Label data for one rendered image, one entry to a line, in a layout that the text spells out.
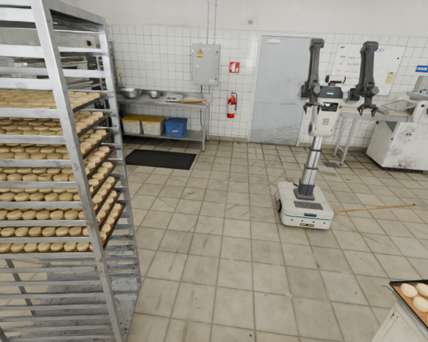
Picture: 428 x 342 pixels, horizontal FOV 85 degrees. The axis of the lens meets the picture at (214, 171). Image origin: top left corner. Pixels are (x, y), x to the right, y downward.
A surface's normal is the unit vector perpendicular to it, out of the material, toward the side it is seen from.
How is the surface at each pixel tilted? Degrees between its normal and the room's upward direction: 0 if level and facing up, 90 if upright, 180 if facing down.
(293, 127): 90
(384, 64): 90
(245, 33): 90
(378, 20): 90
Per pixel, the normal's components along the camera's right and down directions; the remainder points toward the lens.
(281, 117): -0.11, 0.44
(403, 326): -1.00, 0.00
